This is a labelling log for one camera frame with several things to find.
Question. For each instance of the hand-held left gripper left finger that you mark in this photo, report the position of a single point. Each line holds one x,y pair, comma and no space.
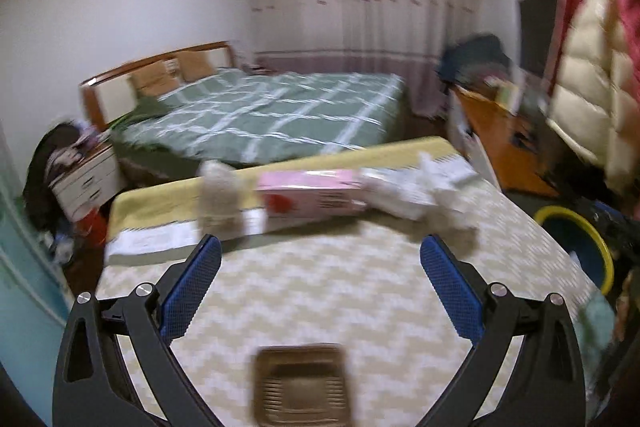
192,287

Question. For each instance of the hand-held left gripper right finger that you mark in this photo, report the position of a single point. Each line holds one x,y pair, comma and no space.
450,289

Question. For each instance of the white plastic jar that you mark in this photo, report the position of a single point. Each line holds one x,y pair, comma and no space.
220,202

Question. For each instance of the white paper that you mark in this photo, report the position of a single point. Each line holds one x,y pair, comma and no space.
425,202

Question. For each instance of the brown plastic tray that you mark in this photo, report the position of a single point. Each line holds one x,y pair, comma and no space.
300,387

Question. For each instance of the pink carton box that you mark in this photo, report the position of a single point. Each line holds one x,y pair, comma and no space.
310,197

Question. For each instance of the yellow rimmed dark bin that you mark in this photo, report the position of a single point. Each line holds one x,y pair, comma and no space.
592,232

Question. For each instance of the red bucket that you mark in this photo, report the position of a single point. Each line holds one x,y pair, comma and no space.
92,227

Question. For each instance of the patterned tablecloth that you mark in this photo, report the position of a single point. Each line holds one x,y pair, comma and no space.
325,287

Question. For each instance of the white bedside cabinet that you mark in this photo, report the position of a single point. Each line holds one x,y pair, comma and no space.
87,184

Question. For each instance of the orange wooden cabinet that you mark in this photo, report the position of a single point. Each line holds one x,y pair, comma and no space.
505,147

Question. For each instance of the sliding door wardrobe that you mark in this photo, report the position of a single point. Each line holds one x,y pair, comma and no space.
20,267

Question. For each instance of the dark green cloth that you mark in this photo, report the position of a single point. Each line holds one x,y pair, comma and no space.
145,109

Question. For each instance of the dark clothes heap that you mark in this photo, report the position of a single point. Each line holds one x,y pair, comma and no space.
42,172

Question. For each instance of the green checked duvet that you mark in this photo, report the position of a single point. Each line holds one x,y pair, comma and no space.
280,112

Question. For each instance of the brown pillow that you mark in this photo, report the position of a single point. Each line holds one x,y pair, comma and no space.
195,64
150,78

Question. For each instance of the wooden bed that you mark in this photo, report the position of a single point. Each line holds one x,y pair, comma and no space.
107,82

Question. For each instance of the pile of folded clothes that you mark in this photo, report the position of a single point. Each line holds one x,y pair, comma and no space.
475,59

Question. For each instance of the cream puffer jacket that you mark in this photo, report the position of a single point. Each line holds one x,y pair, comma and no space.
600,97

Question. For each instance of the black television screen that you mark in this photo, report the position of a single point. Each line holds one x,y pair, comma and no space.
540,34

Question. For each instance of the pink and white curtain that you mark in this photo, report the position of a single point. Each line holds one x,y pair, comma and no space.
380,7

